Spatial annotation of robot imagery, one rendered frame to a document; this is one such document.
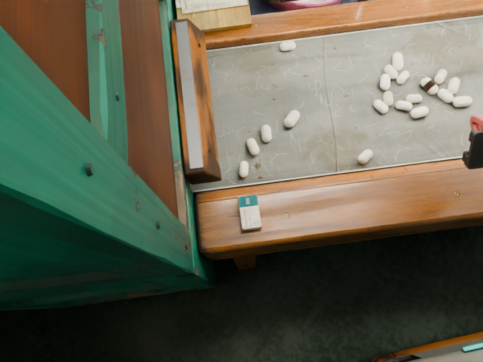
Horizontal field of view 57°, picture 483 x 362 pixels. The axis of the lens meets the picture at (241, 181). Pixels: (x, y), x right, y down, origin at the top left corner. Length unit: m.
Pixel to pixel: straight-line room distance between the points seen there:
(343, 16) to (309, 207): 0.41
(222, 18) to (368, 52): 0.31
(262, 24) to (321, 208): 0.40
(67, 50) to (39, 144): 0.12
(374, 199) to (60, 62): 0.65
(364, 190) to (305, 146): 0.14
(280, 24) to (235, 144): 0.27
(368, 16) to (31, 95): 0.85
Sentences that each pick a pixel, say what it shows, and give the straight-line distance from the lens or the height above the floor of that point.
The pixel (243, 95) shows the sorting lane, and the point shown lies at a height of 0.74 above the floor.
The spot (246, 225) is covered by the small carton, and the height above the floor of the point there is 0.79.
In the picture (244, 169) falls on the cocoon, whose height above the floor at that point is 0.76.
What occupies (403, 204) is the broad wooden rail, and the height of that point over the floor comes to 0.76.
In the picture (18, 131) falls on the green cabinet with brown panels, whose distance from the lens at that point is 0.21.
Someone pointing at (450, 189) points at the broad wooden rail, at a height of 0.76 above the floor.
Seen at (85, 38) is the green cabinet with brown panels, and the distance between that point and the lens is 0.37.
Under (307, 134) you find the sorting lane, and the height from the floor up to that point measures 0.74.
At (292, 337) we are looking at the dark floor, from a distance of 1.58.
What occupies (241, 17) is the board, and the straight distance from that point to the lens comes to 0.96.
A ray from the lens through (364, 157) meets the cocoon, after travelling 0.87.
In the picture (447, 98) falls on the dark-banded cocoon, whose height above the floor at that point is 0.76.
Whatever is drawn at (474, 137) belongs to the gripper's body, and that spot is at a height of 0.94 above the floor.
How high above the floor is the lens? 1.56
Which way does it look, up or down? 75 degrees down
